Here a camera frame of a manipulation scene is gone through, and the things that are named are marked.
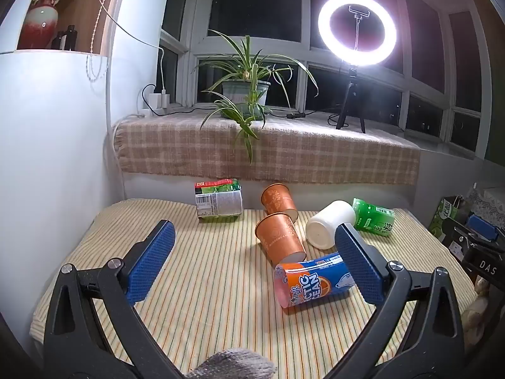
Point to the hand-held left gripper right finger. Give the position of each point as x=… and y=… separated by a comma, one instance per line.
x=360, y=269

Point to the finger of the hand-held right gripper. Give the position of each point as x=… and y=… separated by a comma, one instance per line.
x=483, y=228

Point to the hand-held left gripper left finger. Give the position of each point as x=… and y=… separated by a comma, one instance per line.
x=152, y=262

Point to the orange and blue printed cup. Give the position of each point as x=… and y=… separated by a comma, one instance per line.
x=311, y=282

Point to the green printed cup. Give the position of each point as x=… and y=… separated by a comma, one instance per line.
x=373, y=217

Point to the white cup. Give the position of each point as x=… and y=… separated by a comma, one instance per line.
x=327, y=225

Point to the copper paper cup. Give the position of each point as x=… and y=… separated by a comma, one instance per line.
x=278, y=200
x=280, y=239

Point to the green labelled cup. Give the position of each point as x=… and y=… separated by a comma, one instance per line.
x=219, y=201

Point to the person's right hand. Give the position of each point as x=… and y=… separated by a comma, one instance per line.
x=476, y=310

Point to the person's left hand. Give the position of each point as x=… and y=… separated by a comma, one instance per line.
x=232, y=365

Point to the patterned cloth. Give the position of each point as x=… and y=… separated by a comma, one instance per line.
x=487, y=201

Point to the green paper bag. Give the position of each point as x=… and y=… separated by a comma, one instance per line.
x=444, y=215

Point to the striped table cloth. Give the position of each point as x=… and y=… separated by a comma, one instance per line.
x=221, y=284

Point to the plaid cloth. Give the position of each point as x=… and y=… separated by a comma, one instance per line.
x=189, y=150

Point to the white power strip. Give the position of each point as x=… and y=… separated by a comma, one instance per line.
x=145, y=112

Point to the white charger plug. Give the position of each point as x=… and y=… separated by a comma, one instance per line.
x=164, y=98
x=153, y=98

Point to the black tripod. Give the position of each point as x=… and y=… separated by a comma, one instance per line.
x=351, y=94

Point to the green plant pot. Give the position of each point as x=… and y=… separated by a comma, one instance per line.
x=236, y=92

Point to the spider plant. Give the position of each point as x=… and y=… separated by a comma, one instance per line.
x=244, y=59

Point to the dark bottle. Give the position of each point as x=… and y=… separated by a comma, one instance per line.
x=71, y=36
x=59, y=40

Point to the phone holder clamp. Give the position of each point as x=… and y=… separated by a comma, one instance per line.
x=358, y=17

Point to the red and white vase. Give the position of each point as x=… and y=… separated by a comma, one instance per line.
x=39, y=23

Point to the white window frame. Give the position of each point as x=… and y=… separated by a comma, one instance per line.
x=189, y=39

